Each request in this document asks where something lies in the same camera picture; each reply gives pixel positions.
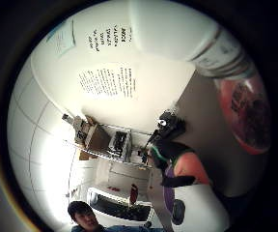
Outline white and black printer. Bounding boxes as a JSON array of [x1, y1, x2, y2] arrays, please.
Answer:
[[108, 129, 133, 161]]

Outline white bottle with red label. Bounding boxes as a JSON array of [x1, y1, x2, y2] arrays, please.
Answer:
[[128, 0, 272, 157]]

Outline white box with dark print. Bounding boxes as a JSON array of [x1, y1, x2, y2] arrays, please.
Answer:
[[71, 115, 90, 147]]

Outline red can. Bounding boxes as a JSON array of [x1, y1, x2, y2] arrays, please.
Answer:
[[128, 183, 139, 207]]

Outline metal wire shelf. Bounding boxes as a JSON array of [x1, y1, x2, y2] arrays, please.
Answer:
[[61, 113, 154, 170]]

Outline brown cardboard box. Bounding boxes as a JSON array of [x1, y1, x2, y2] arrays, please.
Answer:
[[83, 115, 112, 154]]

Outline white paper sheet blue edge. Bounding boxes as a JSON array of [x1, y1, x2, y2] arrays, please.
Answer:
[[45, 18, 78, 58]]

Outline white paper sheet with text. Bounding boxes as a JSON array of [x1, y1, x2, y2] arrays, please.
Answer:
[[77, 66, 137, 101]]

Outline person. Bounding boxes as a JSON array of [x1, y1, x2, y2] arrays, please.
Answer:
[[67, 200, 153, 232]]

